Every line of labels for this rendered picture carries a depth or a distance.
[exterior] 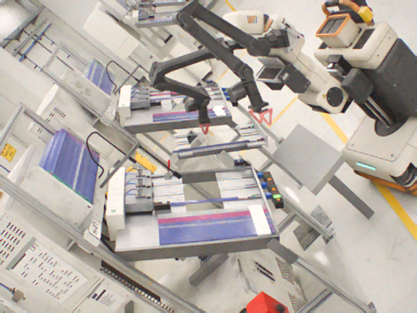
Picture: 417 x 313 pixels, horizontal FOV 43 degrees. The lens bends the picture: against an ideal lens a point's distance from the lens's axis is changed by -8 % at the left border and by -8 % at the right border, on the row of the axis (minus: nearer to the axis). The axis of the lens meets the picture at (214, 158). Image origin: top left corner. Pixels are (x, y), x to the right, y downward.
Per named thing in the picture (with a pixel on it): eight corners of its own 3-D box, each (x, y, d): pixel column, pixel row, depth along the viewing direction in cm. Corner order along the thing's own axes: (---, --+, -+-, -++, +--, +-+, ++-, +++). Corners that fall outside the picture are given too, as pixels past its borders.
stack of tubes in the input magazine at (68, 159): (100, 155, 286) (60, 125, 276) (92, 203, 240) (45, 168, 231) (86, 172, 289) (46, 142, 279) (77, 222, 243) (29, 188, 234)
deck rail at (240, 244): (278, 244, 244) (278, 233, 242) (279, 247, 242) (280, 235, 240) (117, 259, 238) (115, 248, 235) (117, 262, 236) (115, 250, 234)
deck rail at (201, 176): (252, 176, 305) (252, 165, 303) (252, 177, 304) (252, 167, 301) (121, 187, 299) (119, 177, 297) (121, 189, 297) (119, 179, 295)
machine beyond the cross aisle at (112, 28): (225, 39, 784) (125, -45, 715) (234, 52, 710) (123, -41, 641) (162, 106, 816) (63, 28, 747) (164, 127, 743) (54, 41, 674)
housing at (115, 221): (128, 190, 298) (125, 166, 292) (126, 240, 254) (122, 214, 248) (113, 191, 298) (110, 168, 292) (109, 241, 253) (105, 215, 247)
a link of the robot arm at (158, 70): (151, 75, 274) (145, 62, 279) (154, 92, 286) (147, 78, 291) (234, 48, 282) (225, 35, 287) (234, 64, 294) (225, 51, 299)
